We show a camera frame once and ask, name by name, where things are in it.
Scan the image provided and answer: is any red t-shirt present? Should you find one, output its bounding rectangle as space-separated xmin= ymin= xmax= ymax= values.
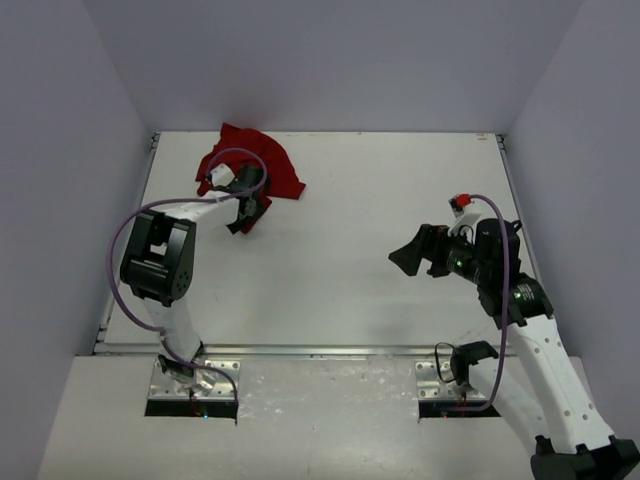
xmin=195 ymin=123 xmax=306 ymax=234

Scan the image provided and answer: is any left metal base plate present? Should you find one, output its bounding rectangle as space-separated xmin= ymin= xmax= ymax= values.
xmin=147 ymin=359 xmax=240 ymax=402

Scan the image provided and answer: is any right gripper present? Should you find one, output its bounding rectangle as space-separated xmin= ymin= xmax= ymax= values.
xmin=389 ymin=224 xmax=489 ymax=286

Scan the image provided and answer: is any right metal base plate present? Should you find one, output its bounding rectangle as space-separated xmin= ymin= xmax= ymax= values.
xmin=414 ymin=359 xmax=478 ymax=402

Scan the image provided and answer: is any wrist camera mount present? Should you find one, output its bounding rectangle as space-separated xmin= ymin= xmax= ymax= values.
xmin=209 ymin=163 xmax=235 ymax=188
xmin=448 ymin=193 xmax=481 ymax=236

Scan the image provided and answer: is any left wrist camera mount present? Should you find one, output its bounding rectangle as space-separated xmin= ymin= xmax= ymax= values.
xmin=209 ymin=163 xmax=235 ymax=188

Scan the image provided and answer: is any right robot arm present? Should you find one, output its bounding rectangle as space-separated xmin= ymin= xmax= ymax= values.
xmin=388 ymin=218 xmax=639 ymax=479

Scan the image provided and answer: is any aluminium table frame rail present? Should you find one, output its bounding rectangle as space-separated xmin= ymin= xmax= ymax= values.
xmin=92 ymin=130 xmax=526 ymax=359

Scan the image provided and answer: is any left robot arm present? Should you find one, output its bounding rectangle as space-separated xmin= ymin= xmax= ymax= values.
xmin=119 ymin=164 xmax=268 ymax=398

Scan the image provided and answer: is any metal base plate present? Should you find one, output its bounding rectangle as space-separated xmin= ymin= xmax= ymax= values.
xmin=147 ymin=359 xmax=240 ymax=402
xmin=414 ymin=359 xmax=478 ymax=402

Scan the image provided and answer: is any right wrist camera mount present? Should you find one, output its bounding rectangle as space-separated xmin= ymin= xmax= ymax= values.
xmin=448 ymin=193 xmax=481 ymax=236

